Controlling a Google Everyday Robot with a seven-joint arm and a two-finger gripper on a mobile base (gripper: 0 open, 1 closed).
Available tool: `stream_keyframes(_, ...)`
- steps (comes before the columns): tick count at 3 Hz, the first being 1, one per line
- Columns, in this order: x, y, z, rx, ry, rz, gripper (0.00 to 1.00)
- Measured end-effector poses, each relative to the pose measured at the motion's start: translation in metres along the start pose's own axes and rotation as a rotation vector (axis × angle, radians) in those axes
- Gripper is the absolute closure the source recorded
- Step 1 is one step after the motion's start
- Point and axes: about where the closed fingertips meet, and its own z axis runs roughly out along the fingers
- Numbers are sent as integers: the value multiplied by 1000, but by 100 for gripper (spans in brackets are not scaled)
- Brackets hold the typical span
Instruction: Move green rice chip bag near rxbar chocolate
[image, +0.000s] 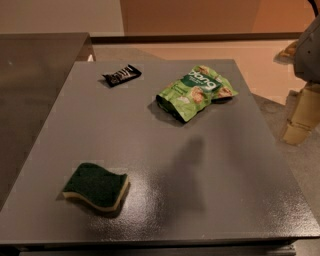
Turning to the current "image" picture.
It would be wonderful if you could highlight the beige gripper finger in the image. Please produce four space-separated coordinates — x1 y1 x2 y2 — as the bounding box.
282 83 320 145
279 41 297 58

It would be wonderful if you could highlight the green rice chip bag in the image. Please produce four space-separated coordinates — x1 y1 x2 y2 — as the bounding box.
156 65 238 123

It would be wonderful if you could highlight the black rxbar chocolate bar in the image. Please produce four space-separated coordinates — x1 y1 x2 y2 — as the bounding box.
104 64 142 87

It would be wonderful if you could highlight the green yellow sponge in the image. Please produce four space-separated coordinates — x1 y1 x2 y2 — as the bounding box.
62 163 129 212

